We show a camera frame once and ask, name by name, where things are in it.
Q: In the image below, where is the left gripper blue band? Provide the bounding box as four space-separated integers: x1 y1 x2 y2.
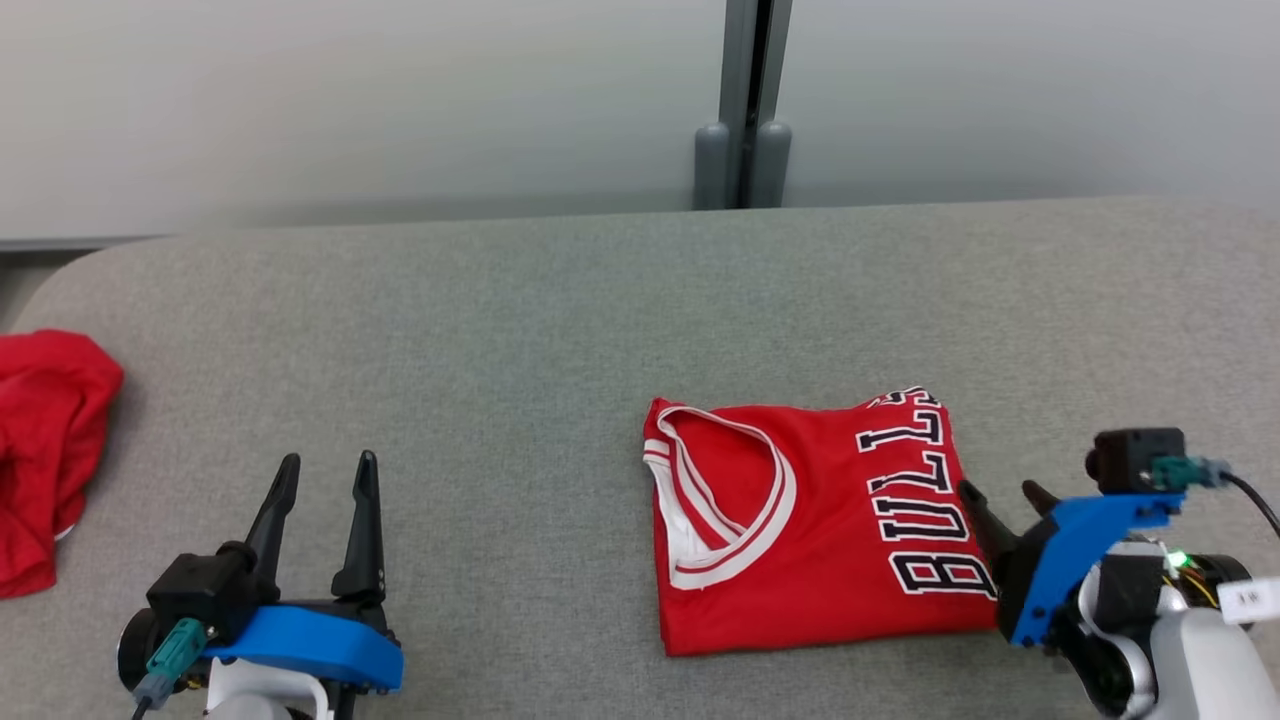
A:
117 450 405 720

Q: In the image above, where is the red basketball jersey white trim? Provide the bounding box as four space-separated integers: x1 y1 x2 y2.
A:
642 385 1001 658

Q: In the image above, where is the white paper cable label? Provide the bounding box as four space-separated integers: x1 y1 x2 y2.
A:
1215 577 1280 626

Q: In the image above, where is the red shorts white waistband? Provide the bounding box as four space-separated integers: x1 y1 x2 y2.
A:
0 330 126 601

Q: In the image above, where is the grey partition frame post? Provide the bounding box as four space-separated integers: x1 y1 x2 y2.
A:
718 0 794 209

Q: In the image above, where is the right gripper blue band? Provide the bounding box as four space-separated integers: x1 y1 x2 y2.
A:
957 480 1253 651

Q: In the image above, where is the left black cable teal plug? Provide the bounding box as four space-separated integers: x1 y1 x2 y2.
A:
130 618 209 720

